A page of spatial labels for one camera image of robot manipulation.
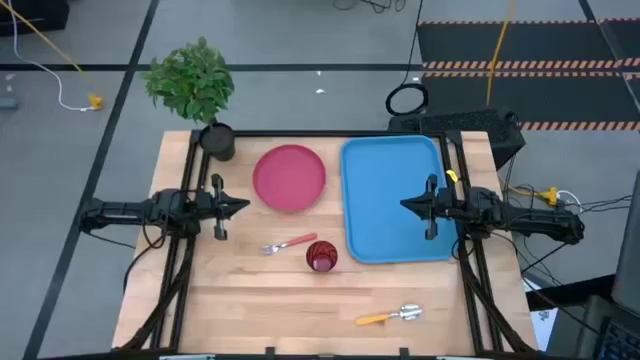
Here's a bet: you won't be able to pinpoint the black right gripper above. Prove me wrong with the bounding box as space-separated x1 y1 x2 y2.
399 174 469 240

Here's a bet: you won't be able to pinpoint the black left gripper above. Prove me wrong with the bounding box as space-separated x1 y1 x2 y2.
197 173 251 241

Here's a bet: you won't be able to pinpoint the red round plate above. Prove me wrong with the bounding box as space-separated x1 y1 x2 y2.
252 144 328 213

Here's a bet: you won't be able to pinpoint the fork with red handle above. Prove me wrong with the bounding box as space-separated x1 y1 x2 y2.
261 232 319 256

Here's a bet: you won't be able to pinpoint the dark red ribbed cup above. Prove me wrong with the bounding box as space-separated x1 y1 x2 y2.
305 240 339 273

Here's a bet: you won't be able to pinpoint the spoon with orange handle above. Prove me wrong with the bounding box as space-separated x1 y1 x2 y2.
354 303 424 327

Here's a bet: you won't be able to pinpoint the blue plastic tray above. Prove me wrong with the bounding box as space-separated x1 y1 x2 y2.
339 134 459 265

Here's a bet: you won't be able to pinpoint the black plant pot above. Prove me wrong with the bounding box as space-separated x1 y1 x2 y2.
198 122 237 163

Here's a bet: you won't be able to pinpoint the green leafy plant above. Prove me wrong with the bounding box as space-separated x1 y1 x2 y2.
143 35 236 125

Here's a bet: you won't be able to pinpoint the white paper sheet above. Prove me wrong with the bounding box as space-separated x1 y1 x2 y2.
528 307 560 352

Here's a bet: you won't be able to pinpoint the black hazard-striped floor mat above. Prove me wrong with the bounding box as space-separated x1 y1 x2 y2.
416 18 640 133

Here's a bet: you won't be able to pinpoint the grey monitor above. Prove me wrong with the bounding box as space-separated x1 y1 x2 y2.
610 169 640 317

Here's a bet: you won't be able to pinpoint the black keyboard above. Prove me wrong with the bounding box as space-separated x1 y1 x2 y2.
596 318 640 360

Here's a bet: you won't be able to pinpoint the black box on floor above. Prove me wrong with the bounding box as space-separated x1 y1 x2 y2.
0 0 70 37

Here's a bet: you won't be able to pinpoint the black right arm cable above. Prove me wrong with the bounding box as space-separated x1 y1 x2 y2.
449 232 469 262

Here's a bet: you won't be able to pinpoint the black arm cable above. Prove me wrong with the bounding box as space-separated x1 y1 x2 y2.
449 232 469 262
122 197 174 294

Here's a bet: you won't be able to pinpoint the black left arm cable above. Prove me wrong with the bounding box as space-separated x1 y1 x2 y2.
122 197 174 294

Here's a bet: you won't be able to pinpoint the black coiled cable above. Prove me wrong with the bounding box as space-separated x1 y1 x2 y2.
384 82 430 118

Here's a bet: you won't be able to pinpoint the black metal table frame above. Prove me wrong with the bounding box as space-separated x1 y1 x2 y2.
118 129 539 360

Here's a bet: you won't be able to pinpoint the long yellow floor cable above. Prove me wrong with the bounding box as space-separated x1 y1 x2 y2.
485 0 517 107

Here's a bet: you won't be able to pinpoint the black tangled floor cables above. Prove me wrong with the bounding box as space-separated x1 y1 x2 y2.
331 0 407 15

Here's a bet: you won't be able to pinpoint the white floor cable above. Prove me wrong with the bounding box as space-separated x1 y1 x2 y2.
6 0 94 113

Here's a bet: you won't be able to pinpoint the thin yellow floor cable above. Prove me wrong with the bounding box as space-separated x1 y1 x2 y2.
0 0 101 99

